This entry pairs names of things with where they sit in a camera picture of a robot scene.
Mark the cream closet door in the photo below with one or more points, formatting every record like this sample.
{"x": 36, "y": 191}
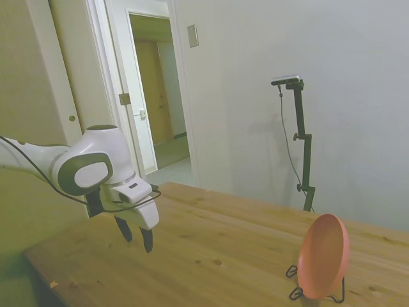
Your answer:
{"x": 73, "y": 48}

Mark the pink plate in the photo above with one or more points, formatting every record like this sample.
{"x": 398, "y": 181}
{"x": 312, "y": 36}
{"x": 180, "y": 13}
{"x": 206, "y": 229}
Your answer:
{"x": 322, "y": 256}

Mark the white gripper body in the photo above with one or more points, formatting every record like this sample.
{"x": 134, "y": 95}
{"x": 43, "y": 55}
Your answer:
{"x": 147, "y": 214}

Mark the metal door latch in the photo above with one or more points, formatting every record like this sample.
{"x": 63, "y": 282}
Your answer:
{"x": 143, "y": 114}

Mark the round door pull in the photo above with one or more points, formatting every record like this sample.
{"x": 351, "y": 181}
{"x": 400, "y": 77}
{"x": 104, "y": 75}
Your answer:
{"x": 72, "y": 118}

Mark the wooden hallway door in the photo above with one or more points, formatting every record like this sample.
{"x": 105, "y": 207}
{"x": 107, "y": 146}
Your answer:
{"x": 150, "y": 89}

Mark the brass door hinge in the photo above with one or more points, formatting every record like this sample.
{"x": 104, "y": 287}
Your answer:
{"x": 124, "y": 99}

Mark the black flat panel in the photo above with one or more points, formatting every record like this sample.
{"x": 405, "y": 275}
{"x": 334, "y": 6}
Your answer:
{"x": 94, "y": 204}

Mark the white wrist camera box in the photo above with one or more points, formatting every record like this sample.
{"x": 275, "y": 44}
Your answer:
{"x": 135, "y": 190}

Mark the beige wall switch plate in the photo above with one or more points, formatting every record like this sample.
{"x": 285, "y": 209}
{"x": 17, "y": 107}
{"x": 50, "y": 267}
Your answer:
{"x": 192, "y": 36}

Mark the white open door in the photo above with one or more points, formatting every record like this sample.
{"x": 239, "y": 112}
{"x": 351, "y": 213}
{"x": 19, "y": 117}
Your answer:
{"x": 118, "y": 48}

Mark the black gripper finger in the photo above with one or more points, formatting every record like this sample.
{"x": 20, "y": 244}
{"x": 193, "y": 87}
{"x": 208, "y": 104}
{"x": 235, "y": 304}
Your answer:
{"x": 125, "y": 230}
{"x": 147, "y": 240}

